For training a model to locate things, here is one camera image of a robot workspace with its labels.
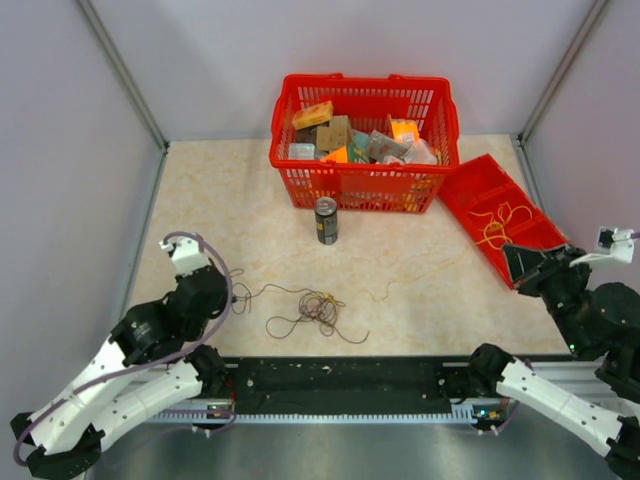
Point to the red plastic shopping basket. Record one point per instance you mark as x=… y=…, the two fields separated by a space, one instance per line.
x=369 y=102

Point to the yellow snack box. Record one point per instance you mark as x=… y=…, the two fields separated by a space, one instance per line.
x=313 y=115

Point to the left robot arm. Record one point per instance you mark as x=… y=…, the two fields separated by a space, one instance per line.
x=156 y=356

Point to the orange triangular pack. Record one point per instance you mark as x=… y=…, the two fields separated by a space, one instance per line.
x=338 y=156

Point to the black drink can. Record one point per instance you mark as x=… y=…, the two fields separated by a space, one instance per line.
x=326 y=211

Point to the red compartment tray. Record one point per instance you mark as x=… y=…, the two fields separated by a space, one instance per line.
x=493 y=210

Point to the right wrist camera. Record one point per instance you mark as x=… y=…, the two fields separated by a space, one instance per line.
x=607 y=247

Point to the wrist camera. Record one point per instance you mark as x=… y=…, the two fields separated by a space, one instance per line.
x=186 y=253
x=607 y=247

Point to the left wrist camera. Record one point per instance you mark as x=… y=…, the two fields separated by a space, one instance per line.
x=186 y=253

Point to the brown cardboard box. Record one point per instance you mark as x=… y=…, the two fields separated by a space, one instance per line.
x=337 y=133

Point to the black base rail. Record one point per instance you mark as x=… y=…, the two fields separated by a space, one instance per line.
x=352 y=385

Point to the grey printed packet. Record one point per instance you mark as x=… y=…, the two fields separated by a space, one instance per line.
x=378 y=146

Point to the clear plastic pack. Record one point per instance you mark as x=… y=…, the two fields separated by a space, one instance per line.
x=301 y=151

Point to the orange glowing box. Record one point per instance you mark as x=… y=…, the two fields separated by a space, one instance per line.
x=404 y=131

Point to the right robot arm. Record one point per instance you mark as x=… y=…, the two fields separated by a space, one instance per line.
x=600 y=324

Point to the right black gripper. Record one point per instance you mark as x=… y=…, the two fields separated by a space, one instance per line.
x=559 y=262

